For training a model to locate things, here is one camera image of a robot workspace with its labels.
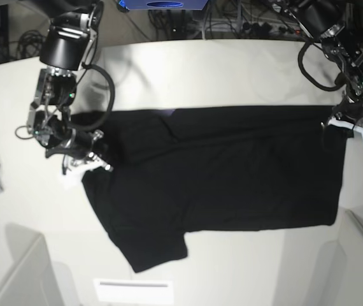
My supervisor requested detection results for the grey partition panel right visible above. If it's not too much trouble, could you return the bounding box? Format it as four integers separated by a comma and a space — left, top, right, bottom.
308, 208, 363, 306

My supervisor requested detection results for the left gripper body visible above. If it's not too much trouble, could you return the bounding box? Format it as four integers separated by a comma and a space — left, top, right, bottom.
323, 28, 363, 101

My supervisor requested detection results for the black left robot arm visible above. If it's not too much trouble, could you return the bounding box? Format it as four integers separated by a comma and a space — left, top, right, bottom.
283, 1, 363, 141

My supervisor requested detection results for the grey partition panel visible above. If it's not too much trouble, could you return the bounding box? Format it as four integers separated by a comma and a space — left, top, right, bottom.
308, 208, 363, 306
0, 223, 82, 305

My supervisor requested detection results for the black T-shirt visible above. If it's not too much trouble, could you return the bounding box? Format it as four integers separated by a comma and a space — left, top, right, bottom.
82, 106, 346, 273

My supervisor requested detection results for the white paper label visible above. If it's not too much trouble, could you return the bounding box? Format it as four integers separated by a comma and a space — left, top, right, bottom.
94, 279, 174, 305

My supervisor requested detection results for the grey partition panel left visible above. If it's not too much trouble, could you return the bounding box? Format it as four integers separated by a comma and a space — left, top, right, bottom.
0, 223, 82, 305

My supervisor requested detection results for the blue device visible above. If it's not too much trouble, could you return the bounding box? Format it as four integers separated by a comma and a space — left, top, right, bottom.
119, 0, 208, 10

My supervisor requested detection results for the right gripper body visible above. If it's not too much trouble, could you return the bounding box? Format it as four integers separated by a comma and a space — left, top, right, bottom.
27, 68, 93, 166

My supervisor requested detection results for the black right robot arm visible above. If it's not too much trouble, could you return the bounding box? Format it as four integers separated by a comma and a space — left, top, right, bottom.
25, 1, 116, 171

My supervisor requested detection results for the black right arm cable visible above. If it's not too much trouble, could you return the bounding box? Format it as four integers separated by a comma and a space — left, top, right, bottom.
62, 63, 116, 133

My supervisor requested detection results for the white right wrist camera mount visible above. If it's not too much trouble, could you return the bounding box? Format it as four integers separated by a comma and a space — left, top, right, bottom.
58, 163, 100, 189

